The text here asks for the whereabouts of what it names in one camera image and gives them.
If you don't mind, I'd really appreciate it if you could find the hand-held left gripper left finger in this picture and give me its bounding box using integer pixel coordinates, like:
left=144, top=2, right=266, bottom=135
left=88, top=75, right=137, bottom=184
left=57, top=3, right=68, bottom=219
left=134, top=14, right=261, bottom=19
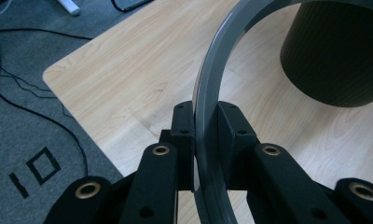
left=159, top=100, right=197, bottom=192

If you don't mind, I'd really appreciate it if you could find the long black floor cable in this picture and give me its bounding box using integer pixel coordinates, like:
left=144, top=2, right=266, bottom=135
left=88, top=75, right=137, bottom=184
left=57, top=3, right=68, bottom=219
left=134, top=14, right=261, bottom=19
left=0, top=27, right=93, bottom=42

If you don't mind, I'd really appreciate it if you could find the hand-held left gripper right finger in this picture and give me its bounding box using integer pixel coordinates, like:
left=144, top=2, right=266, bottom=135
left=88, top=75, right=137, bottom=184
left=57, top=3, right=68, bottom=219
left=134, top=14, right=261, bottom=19
left=216, top=100, right=261, bottom=191

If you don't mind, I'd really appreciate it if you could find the dark green ribbed bin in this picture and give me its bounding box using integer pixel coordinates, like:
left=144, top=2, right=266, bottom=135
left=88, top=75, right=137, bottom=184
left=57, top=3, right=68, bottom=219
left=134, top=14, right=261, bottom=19
left=279, top=0, right=373, bottom=108

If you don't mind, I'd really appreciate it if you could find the looped black floor cable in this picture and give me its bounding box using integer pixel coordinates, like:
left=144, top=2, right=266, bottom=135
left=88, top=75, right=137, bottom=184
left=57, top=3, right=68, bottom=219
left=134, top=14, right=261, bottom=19
left=0, top=29, right=90, bottom=177

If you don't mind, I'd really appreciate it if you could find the white desk frame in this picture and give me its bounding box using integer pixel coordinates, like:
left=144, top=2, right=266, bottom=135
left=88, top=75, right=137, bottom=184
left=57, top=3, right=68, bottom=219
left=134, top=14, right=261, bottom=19
left=56, top=0, right=82, bottom=17

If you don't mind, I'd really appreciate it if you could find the black tape strip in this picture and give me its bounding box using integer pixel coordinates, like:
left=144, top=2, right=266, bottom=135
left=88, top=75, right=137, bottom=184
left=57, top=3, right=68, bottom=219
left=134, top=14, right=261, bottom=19
left=8, top=172, right=31, bottom=200

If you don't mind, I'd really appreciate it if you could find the grey plastic bin ring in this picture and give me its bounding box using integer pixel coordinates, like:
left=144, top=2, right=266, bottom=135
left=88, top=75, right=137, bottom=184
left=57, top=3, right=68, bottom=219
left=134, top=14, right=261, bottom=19
left=191, top=0, right=373, bottom=224

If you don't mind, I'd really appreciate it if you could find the white floor cable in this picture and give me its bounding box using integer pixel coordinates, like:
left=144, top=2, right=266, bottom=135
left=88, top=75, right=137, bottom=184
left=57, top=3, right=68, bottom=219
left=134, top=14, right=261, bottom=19
left=0, top=0, right=13, bottom=21

